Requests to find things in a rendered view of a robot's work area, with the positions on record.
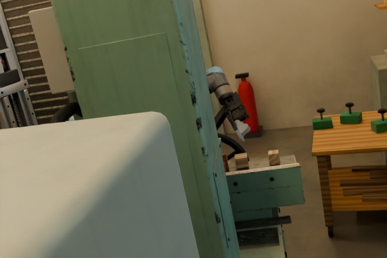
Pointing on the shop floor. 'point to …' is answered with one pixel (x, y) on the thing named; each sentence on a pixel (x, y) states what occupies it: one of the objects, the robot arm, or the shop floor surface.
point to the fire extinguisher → (247, 99)
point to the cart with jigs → (376, 201)
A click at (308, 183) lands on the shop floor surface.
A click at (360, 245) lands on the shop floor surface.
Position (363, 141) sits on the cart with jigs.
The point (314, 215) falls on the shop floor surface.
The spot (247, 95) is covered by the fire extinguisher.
